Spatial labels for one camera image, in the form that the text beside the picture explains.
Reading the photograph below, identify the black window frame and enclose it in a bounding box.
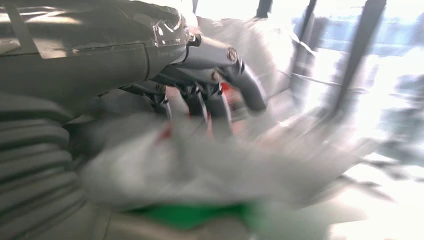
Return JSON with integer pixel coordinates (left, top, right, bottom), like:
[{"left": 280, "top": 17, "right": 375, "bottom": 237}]
[{"left": 192, "top": 0, "right": 424, "bottom": 114}]

